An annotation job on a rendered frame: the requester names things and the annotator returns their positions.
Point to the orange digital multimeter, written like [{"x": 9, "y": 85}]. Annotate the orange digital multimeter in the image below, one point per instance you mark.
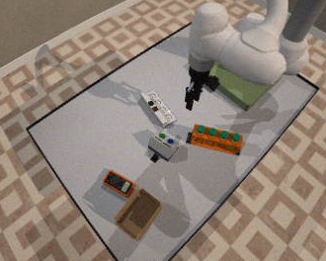
[{"x": 118, "y": 183}]

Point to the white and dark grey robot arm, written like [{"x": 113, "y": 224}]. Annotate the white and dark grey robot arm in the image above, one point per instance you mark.
[{"x": 260, "y": 54}]

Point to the brown cardboard box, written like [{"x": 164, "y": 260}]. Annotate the brown cardboard box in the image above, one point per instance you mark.
[{"x": 133, "y": 218}]

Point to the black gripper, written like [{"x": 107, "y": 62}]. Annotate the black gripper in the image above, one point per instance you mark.
[{"x": 195, "y": 86}]

